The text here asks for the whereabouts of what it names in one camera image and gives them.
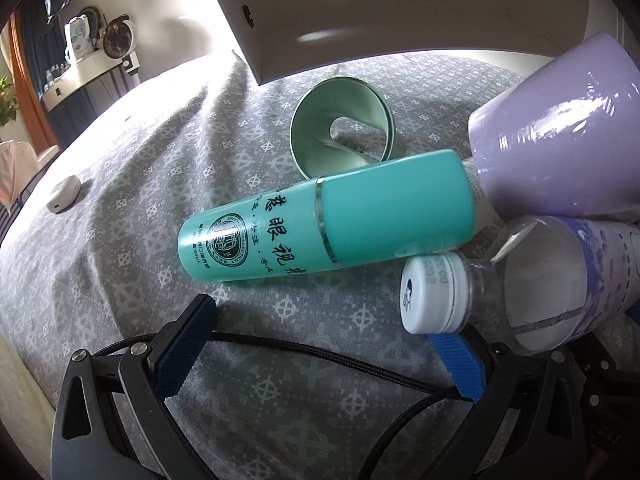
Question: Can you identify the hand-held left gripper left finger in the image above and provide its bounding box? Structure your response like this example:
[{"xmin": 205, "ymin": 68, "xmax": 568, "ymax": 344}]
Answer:
[{"xmin": 50, "ymin": 294, "xmax": 221, "ymax": 480}]

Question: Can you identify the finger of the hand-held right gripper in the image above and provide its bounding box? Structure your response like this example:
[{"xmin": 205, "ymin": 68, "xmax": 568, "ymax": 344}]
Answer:
[{"xmin": 570, "ymin": 334, "xmax": 621, "ymax": 378}]

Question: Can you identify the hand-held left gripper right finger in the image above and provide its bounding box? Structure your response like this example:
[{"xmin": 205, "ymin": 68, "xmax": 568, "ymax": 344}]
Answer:
[{"xmin": 430, "ymin": 327, "xmax": 601, "ymax": 480}]

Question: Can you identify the clear bottle with white cap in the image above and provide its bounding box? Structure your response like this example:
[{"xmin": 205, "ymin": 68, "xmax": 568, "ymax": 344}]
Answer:
[{"xmin": 400, "ymin": 222, "xmax": 541, "ymax": 356}]

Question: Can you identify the teal plastic bottle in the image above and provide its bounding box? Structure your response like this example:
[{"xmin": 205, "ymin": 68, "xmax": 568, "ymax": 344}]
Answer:
[{"xmin": 178, "ymin": 149, "xmax": 476, "ymax": 286}]

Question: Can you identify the white storage box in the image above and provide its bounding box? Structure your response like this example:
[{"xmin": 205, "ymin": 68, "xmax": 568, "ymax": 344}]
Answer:
[{"xmin": 197, "ymin": 0, "xmax": 603, "ymax": 86}]

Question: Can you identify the purple patterned paper cup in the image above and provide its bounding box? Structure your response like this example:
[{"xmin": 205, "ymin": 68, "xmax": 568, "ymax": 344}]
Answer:
[{"xmin": 502, "ymin": 215, "xmax": 640, "ymax": 356}]

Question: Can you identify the white earbuds case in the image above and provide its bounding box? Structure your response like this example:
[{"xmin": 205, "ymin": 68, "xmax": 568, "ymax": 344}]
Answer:
[{"xmin": 46, "ymin": 175, "xmax": 82, "ymax": 215}]

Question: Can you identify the lilac plastic cup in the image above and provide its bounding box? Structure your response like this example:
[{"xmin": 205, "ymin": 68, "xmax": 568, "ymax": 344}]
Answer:
[{"xmin": 467, "ymin": 31, "xmax": 640, "ymax": 221}]

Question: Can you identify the white chair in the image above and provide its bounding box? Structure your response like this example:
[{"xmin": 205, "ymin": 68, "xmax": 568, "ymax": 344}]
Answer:
[{"xmin": 0, "ymin": 140, "xmax": 61, "ymax": 206}]

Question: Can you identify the mint green mug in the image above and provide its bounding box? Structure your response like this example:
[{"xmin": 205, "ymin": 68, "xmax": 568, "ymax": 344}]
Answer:
[{"xmin": 291, "ymin": 76, "xmax": 398, "ymax": 181}]

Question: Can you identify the white round shelf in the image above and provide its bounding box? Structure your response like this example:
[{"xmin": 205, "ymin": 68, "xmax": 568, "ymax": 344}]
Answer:
[{"xmin": 37, "ymin": 55, "xmax": 126, "ymax": 111}]

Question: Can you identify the orange curtain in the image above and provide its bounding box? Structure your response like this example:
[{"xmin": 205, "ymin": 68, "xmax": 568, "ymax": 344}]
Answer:
[{"xmin": 7, "ymin": 12, "xmax": 58, "ymax": 151}]

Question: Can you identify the green houseplant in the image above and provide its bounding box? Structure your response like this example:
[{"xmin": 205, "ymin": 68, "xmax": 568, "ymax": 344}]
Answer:
[{"xmin": 0, "ymin": 75, "xmax": 19, "ymax": 128}]

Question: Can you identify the small round desk fan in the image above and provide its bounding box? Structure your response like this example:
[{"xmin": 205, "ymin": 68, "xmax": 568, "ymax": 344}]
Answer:
[{"xmin": 102, "ymin": 17, "xmax": 140, "ymax": 80}]

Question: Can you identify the black braided cable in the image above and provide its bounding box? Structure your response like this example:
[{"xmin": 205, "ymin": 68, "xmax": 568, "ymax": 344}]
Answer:
[{"xmin": 95, "ymin": 332, "xmax": 471, "ymax": 480}]

